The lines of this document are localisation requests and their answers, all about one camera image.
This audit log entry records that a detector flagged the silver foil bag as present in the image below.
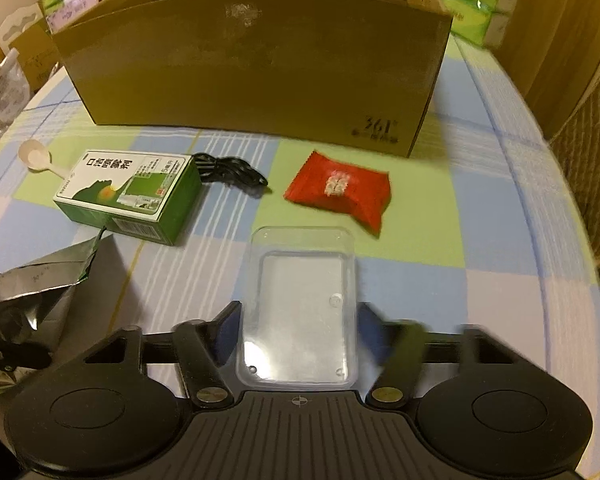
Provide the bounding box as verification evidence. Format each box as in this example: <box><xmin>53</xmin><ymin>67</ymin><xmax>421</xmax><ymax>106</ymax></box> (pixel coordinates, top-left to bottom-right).
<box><xmin>0</xmin><ymin>232</ymin><xmax>102</xmax><ymax>390</ymax></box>

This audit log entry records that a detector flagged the clear plastic tray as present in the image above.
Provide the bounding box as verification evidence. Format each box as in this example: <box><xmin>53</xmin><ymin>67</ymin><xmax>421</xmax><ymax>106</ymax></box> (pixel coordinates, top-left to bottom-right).
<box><xmin>236</xmin><ymin>226</ymin><xmax>358</xmax><ymax>391</ymax></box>

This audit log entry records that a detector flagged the red snack packet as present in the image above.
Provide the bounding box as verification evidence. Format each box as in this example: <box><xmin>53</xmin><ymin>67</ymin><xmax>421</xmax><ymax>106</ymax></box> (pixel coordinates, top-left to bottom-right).
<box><xmin>284</xmin><ymin>151</ymin><xmax>391</xmax><ymax>236</ymax></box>

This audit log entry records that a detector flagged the green spray medicine box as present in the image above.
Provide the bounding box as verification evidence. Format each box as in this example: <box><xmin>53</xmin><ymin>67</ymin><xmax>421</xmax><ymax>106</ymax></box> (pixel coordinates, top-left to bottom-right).
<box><xmin>54</xmin><ymin>150</ymin><xmax>202</xmax><ymax>246</ymax></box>

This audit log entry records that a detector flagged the black audio cable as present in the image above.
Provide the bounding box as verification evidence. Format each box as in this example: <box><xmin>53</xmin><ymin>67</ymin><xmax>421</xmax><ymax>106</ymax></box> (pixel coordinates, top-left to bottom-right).
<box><xmin>191</xmin><ymin>152</ymin><xmax>271</xmax><ymax>192</ymax></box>

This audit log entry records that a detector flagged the white plastic spoon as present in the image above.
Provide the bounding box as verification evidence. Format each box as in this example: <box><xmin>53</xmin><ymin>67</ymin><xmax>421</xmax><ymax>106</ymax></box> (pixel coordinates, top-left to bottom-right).
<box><xmin>18</xmin><ymin>139</ymin><xmax>72</xmax><ymax>180</ymax></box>

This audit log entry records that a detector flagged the checked tablecloth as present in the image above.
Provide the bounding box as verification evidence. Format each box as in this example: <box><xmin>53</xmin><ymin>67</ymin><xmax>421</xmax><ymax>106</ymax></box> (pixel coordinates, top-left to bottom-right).
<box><xmin>0</xmin><ymin>39</ymin><xmax>600</xmax><ymax>479</ymax></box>

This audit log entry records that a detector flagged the grey plastic bag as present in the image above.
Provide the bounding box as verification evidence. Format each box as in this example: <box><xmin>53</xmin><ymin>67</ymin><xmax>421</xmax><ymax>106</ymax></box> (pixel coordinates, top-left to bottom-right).
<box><xmin>0</xmin><ymin>48</ymin><xmax>31</xmax><ymax>139</ymax></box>

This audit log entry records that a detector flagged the quilted brown chair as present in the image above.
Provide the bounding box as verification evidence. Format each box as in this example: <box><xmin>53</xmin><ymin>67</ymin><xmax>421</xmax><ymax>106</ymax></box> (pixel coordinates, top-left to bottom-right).
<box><xmin>550</xmin><ymin>80</ymin><xmax>600</xmax><ymax>266</ymax></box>

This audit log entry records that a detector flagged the brown cardboard box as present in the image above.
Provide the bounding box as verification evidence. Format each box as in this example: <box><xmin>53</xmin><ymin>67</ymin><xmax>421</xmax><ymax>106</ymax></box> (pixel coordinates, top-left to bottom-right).
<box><xmin>54</xmin><ymin>0</ymin><xmax>452</xmax><ymax>157</ymax></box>

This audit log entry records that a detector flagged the brown carton beside table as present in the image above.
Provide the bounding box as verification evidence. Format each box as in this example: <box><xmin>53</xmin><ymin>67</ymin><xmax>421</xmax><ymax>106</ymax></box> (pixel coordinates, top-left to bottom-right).
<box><xmin>0</xmin><ymin>3</ymin><xmax>60</xmax><ymax>93</ymax></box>

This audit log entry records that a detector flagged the pink paper box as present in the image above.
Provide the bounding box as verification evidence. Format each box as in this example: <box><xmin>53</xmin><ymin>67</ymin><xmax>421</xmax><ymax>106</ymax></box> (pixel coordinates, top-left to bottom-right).
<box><xmin>45</xmin><ymin>0</ymin><xmax>99</xmax><ymax>34</ymax></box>

